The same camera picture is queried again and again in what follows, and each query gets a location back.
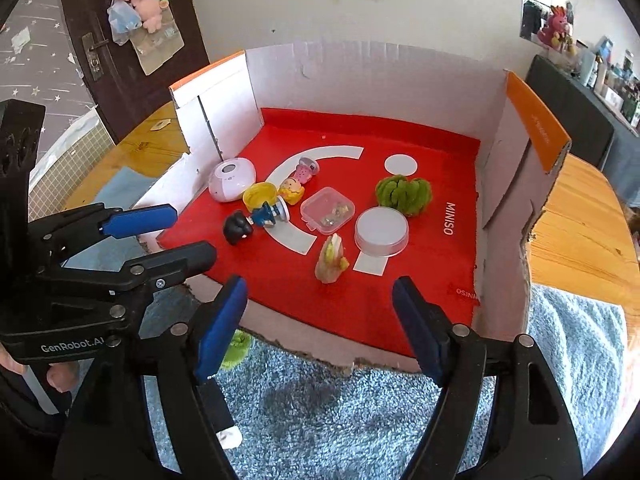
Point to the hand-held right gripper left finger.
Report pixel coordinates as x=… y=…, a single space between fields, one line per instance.
x=220 y=332

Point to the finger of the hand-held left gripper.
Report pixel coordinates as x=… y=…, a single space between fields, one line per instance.
x=140 y=220
x=170 y=265

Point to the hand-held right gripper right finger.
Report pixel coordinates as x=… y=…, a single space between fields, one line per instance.
x=420 y=332

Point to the cardboard box with red bottom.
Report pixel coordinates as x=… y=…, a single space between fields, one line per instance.
x=425 y=270

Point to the black and white sushi toy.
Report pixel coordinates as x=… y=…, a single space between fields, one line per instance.
x=220 y=405

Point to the blue policeman figurine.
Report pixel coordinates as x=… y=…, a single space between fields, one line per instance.
x=262 y=215

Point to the round white container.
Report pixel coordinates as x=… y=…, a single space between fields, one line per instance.
x=381 y=227

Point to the yellow toy cup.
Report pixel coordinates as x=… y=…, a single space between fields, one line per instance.
x=260 y=196

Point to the small white green yellow figurine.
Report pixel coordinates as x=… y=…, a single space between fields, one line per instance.
x=332 y=260

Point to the pink and yellow girl figurine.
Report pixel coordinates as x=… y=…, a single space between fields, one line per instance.
x=294 y=190

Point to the clear plastic box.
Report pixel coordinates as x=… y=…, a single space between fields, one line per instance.
x=327 y=210

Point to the person's left hand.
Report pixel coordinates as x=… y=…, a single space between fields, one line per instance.
x=61 y=377

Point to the green toy banana bunch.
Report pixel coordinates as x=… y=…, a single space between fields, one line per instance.
x=402 y=195
x=239 y=350

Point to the grid patterned surface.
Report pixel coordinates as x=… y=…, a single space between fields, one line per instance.
x=65 y=170

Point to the small paper tag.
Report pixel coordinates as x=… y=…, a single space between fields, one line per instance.
x=161 y=124

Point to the white round device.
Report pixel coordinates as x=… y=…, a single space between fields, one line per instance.
x=230 y=180

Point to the light blue fluffy blanket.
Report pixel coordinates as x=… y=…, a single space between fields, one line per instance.
x=325 y=410

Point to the blue plush toy in bag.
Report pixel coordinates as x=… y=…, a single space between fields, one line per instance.
x=122 y=20

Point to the dark brown door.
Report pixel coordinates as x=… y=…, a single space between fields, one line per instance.
x=190 y=20

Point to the cloth-covered side table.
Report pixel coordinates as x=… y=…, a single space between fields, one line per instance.
x=570 y=115

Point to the clutter of bottles and jars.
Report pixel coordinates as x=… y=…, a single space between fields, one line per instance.
x=612 y=80

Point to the pink dragon plush toy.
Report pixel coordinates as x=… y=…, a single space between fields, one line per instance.
x=555 y=27

